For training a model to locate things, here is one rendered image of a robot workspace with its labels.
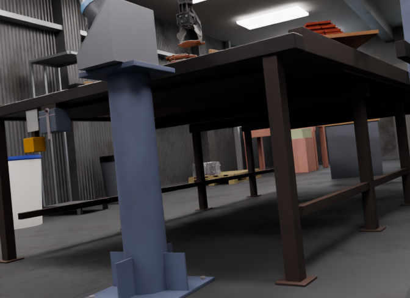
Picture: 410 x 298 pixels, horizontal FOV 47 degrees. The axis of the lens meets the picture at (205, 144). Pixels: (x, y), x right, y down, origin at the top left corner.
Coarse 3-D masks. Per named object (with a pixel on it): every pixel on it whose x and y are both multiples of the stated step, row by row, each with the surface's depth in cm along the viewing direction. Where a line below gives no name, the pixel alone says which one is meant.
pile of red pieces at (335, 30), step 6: (306, 24) 267; (312, 24) 267; (318, 24) 268; (324, 24) 268; (330, 24) 268; (312, 30) 266; (318, 30) 266; (324, 30) 265; (330, 30) 265; (336, 30) 265
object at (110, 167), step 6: (102, 156) 618; (108, 156) 614; (102, 162) 621; (108, 162) 615; (114, 162) 613; (102, 168) 623; (108, 168) 615; (114, 168) 613; (102, 174) 627; (108, 174) 616; (114, 174) 614; (108, 180) 618; (114, 180) 614; (108, 186) 619; (114, 186) 615; (108, 192) 621; (114, 192) 616; (108, 204) 626; (114, 204) 617
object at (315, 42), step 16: (304, 32) 178; (304, 48) 176; (320, 48) 190; (336, 48) 207; (352, 48) 226; (336, 64) 213; (352, 64) 223; (368, 64) 246; (384, 64) 276; (384, 80) 289; (400, 80) 307
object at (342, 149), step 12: (372, 120) 648; (336, 132) 664; (348, 132) 659; (372, 132) 650; (336, 144) 664; (348, 144) 659; (372, 144) 650; (336, 156) 664; (348, 156) 659; (372, 156) 650; (336, 168) 664; (348, 168) 660
